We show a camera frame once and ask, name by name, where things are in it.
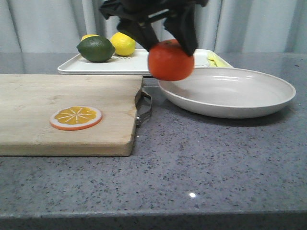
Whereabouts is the wooden cutting board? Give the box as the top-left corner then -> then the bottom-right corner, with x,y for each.
0,74 -> 143,156

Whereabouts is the beige round plate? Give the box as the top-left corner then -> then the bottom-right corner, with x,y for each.
158,68 -> 296,119

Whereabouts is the pale yellow plastic fork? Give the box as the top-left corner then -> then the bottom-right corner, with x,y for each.
207,52 -> 219,67

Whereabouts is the yellow lemon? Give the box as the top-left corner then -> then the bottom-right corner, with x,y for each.
81,34 -> 99,41
110,32 -> 136,56

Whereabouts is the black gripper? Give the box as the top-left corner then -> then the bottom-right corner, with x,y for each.
99,0 -> 208,56

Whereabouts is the orange slice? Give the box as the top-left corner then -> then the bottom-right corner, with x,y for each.
49,106 -> 103,131

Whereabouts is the metal cutting board handle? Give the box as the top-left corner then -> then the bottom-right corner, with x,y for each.
135,87 -> 153,127

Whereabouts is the dark green lime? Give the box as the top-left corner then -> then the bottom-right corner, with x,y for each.
76,36 -> 115,62

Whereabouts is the orange mandarin fruit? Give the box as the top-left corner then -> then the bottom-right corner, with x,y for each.
148,39 -> 194,81

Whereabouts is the pale yellow plastic spoon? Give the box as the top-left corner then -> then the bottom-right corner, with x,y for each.
216,54 -> 233,68

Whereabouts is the white bear-print tray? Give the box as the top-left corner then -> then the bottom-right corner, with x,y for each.
57,49 -> 234,77

